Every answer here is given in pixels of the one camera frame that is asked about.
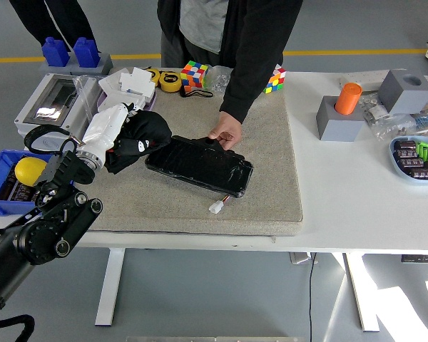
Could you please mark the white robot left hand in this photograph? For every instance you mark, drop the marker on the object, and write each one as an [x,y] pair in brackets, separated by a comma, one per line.
[103,124]

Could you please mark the person's left hand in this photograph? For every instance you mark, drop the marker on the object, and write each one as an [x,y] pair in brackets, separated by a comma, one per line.
[228,130]

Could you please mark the black glossy panel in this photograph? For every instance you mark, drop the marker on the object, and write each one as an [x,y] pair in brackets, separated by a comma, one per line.
[199,167]

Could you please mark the black rag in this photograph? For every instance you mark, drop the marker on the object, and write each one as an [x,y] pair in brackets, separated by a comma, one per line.
[153,124]

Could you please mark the person's left forearm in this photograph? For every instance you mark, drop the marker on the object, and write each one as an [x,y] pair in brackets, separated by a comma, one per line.
[246,85]

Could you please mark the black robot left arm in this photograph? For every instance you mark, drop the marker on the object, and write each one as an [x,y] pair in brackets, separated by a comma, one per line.
[39,228]

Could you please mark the black table control panel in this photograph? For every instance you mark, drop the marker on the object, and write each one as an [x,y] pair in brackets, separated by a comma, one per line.
[421,258]

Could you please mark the clear plastic bag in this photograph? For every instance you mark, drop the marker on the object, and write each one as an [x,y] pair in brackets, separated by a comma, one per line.
[85,96]

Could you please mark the clear bag of screws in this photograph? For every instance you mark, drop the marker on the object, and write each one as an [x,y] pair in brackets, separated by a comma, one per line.
[217,80]

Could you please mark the white cardboard pieces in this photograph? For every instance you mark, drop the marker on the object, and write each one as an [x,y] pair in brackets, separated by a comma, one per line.
[135,82]

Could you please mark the grey block holder base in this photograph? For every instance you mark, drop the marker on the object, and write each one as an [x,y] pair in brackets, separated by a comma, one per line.
[103,66]

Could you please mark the colourful puzzle cube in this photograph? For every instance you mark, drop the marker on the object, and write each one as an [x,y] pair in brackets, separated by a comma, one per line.
[275,81]
[194,75]

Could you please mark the yellow tape measure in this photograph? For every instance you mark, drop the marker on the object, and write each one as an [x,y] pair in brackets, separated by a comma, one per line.
[169,81]
[152,75]

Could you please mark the blue plastic block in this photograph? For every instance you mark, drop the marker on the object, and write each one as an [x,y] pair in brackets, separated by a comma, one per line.
[55,51]
[86,52]

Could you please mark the yellow lemon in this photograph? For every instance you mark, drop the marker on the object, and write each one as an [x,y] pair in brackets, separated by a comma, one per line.
[26,171]

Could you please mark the grey-brown mat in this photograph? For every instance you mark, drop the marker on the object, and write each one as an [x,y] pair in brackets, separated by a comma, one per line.
[199,217]

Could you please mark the dark cylindrical capacitor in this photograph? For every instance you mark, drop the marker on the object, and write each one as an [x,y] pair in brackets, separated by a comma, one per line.
[410,163]
[21,193]
[419,173]
[406,154]
[404,145]
[6,187]

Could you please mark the grey block with socket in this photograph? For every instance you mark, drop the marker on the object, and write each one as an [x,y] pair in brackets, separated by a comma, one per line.
[339,128]

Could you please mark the person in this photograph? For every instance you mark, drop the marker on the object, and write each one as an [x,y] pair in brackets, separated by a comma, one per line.
[57,18]
[199,21]

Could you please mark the orange cylinder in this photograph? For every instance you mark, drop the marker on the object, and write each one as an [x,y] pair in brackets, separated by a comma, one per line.
[347,98]

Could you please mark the grey under-table box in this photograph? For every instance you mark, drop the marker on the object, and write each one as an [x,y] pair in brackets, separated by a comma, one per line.
[301,257]

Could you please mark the clear bag of metal parts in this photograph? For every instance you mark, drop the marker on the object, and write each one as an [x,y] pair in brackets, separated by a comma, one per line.
[374,110]
[392,128]

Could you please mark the white table leg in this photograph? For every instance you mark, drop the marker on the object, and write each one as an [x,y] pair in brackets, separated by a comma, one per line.
[362,292]
[108,285]

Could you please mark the light blue bowl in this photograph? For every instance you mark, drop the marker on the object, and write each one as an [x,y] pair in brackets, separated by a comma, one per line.
[399,174]

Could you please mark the grey block with round hole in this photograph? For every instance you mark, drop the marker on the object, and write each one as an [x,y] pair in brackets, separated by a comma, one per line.
[403,94]

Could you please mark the green battery cell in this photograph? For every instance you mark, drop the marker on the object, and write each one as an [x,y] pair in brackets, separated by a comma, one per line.
[427,152]
[421,147]

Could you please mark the clear bag of blue resistors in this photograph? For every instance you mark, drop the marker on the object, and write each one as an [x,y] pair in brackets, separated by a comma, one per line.
[426,119]

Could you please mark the white switch box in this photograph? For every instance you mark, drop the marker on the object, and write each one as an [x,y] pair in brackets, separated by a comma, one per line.
[128,98]

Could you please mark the grey electrical enclosure box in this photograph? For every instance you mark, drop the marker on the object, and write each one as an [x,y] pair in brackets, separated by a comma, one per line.
[32,103]

